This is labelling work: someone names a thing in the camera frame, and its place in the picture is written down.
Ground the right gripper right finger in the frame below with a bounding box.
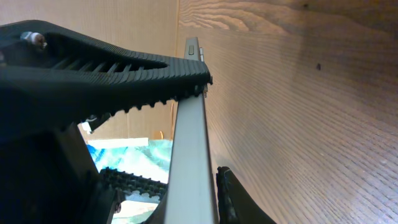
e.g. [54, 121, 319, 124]
[216, 167, 276, 224]

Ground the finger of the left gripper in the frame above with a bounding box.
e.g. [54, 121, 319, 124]
[99, 167, 167, 199]

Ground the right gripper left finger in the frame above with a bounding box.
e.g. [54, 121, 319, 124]
[1, 20, 213, 137]

